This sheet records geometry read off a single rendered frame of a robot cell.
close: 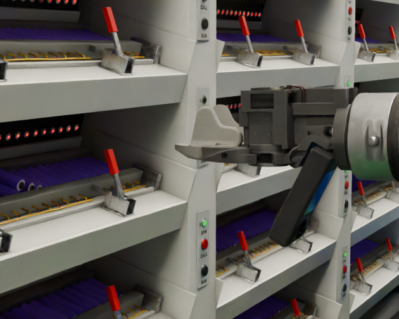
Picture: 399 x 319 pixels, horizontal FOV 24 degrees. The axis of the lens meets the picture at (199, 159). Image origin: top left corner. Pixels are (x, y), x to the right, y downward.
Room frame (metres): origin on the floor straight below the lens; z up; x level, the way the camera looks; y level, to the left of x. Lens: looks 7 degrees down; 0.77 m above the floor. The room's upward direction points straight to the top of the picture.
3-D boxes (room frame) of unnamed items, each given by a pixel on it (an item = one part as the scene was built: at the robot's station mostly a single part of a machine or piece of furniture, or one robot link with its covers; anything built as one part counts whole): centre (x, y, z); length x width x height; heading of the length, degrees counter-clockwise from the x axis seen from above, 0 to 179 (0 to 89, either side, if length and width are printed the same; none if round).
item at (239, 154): (0.99, -0.05, 0.66); 0.09 x 0.05 x 0.02; 63
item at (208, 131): (1.02, -0.01, 0.68); 0.09 x 0.03 x 0.06; 63
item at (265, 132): (0.98, -0.11, 0.68); 0.12 x 0.08 x 0.09; 63
